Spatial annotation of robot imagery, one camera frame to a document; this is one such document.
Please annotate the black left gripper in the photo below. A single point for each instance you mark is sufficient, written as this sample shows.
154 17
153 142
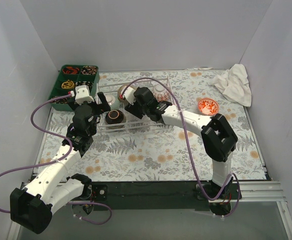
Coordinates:
95 107

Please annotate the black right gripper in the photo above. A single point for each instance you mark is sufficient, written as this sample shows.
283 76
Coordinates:
134 108

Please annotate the white wire dish rack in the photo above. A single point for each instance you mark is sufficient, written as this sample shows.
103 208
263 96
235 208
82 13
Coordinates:
132 122

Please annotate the white bowl red wreath pattern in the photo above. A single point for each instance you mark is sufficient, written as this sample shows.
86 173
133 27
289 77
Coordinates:
208 106

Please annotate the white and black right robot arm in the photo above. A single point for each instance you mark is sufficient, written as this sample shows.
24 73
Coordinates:
217 135

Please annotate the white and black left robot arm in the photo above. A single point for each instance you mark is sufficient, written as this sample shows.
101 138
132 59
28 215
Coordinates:
34 205

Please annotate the black gold pattern bowl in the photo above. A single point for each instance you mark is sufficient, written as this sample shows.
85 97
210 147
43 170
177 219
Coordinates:
115 117

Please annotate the olive tan bowl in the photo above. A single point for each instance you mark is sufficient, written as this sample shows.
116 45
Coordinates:
123 87

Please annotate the dark floral scrunchie middle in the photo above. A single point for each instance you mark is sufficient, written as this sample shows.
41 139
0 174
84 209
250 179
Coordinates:
89 84

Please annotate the dark floral scrunchie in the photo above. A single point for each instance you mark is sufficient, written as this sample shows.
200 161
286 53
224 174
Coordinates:
89 84
89 70

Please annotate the white red diamond pattern bowl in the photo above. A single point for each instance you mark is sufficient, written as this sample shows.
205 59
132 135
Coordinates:
161 93

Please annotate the floral patterned table mat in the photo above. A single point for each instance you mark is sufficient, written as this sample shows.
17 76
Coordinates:
169 154

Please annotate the dark floral scrunchie back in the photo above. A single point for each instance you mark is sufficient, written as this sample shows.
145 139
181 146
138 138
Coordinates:
89 70

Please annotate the dark patterned scrunchie front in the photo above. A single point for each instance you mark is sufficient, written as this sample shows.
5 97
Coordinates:
59 100

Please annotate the yellow rubber bands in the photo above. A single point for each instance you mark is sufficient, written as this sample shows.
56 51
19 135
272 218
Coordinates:
68 84

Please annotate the green compartment organizer tray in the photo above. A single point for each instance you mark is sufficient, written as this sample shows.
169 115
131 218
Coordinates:
71 76

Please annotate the crumpled white cloth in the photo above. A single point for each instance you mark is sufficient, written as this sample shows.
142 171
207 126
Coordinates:
234 85

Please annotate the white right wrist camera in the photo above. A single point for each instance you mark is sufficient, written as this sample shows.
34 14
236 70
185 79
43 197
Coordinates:
127 96

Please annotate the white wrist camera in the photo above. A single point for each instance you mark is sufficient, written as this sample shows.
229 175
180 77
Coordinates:
127 96
81 94

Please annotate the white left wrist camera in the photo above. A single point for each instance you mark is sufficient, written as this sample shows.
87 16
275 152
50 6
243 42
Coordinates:
81 94

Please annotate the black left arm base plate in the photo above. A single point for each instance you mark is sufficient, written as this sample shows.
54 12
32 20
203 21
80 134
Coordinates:
98 193

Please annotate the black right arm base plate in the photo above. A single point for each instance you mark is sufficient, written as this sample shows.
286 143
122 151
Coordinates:
212 190

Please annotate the aluminium frame rail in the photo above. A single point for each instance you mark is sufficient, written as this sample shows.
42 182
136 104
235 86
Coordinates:
170 210

